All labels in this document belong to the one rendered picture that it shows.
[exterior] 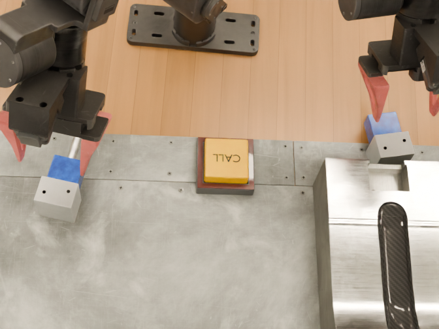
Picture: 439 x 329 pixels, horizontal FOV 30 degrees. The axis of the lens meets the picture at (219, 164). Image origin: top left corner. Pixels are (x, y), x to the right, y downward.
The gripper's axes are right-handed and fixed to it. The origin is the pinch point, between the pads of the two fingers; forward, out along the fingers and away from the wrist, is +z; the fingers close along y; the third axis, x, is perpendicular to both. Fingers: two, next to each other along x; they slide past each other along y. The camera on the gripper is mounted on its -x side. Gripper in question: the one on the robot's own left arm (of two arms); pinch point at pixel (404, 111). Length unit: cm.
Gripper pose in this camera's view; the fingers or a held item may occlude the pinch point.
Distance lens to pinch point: 111.0
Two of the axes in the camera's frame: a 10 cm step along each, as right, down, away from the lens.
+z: 0.0, 8.1, 5.9
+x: -1.7, -5.8, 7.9
